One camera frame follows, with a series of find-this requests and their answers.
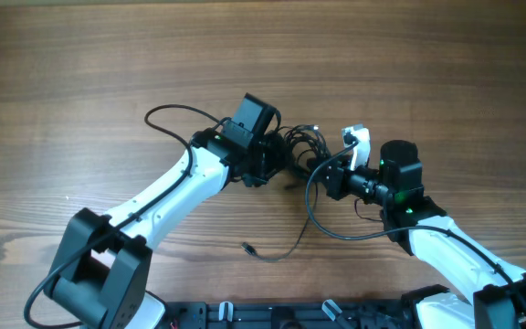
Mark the black cable bundle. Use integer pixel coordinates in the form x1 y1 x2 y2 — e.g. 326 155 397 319
240 123 332 263

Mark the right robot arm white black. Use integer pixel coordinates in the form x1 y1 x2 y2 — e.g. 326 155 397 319
308 138 526 328

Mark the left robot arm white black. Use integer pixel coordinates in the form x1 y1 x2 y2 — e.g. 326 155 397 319
38 94 282 328

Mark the right camera cable black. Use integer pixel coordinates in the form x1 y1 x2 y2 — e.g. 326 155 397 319
304 139 526 329

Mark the camera cable black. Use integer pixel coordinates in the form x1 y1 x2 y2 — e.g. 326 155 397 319
23 104 220 329
304 139 526 329

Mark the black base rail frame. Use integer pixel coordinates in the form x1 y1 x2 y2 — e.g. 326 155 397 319
157 300 421 329

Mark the left camera cable black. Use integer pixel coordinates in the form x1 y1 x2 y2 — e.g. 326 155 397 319
23 104 220 329

